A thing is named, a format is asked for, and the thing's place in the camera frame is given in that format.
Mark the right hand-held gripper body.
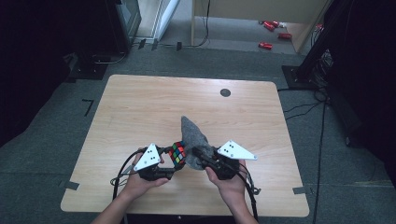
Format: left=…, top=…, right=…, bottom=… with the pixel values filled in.
left=206, top=139, right=259, bottom=181

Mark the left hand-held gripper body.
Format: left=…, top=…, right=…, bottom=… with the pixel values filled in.
left=134, top=143, right=171, bottom=182

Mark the multicoloured puzzle cube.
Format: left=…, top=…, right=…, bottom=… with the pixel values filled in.
left=168, top=141, right=187, bottom=166

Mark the grey cloth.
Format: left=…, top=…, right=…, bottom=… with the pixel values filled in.
left=180, top=116, right=216, bottom=171

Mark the person's right hand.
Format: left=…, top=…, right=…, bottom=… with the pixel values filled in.
left=205, top=160, right=247, bottom=206

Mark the person's left hand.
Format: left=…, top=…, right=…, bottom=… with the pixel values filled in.
left=120, top=152, right=169, bottom=200

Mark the black metal stand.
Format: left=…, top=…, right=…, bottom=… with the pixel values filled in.
left=281, top=0, right=347, bottom=91

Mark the black cabinet with monitor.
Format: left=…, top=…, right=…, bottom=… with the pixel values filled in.
left=104, top=0, right=143, bottom=55

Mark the white door panel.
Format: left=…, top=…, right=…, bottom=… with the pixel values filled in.
left=152, top=0, right=181, bottom=41

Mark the left hand-held gripper cable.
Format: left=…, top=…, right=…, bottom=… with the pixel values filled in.
left=110, top=148, right=148, bottom=200

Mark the hand-held gripper cable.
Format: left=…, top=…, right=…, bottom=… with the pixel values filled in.
left=236, top=162, right=262, bottom=222
left=110, top=148, right=148, bottom=200

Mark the right hand-held gripper cable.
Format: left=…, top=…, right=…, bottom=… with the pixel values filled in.
left=236, top=162, right=262, bottom=222

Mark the long black floor cable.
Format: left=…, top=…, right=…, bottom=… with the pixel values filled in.
left=312, top=99, right=328, bottom=224

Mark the black floor base plate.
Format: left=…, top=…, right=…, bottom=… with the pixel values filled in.
left=68, top=55, right=108, bottom=80

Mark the black hanging cable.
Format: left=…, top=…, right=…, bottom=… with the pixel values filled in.
left=178, top=0, right=212, bottom=49

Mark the light wooden desk frame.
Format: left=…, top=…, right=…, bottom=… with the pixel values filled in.
left=190, top=0, right=331, bottom=54

